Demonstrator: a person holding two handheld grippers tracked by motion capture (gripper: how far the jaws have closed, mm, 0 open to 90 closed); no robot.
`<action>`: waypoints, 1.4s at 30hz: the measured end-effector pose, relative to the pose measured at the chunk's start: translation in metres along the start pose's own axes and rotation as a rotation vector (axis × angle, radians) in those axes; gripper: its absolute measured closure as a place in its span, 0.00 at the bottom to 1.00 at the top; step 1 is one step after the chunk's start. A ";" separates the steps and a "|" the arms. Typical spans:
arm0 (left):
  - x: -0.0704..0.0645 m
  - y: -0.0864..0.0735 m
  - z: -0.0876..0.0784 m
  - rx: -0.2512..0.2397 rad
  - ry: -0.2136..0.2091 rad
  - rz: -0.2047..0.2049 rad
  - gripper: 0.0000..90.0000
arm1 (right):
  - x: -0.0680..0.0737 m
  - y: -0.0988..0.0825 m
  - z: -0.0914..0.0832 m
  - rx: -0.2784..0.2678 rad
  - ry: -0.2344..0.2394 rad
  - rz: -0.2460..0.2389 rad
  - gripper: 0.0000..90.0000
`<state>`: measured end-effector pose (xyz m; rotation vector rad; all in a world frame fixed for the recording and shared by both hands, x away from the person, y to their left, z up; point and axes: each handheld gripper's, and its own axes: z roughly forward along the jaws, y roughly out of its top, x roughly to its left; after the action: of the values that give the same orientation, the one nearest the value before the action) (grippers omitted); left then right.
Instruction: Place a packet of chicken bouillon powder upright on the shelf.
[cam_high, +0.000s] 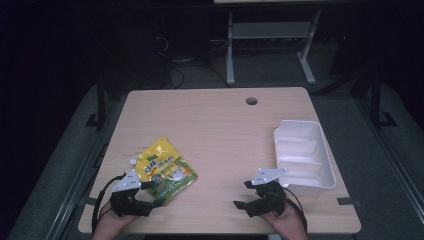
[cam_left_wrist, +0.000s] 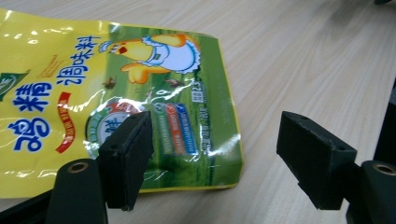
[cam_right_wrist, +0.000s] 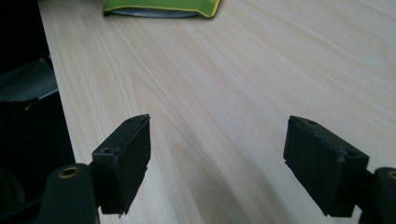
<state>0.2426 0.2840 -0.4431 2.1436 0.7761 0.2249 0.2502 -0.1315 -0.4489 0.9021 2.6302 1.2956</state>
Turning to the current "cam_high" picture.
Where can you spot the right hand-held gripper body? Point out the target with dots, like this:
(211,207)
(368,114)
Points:
(268,198)

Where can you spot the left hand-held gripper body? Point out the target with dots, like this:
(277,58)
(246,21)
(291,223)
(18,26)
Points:
(128,200)

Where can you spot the yellow green spouted pouch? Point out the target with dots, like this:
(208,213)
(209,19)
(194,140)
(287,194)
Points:
(166,166)

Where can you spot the white plastic divided container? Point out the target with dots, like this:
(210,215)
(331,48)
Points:
(300,146)

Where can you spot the person's left hand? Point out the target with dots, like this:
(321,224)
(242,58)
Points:
(115,221)

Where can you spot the person's right hand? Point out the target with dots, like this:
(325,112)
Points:
(283,221)

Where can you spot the dark tape strip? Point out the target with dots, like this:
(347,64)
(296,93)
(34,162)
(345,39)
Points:
(344,201)
(91,201)

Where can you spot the black metal stand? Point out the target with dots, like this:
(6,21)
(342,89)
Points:
(376,100)
(101,100)

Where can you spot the white metal desk frame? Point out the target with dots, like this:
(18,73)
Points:
(273,30)

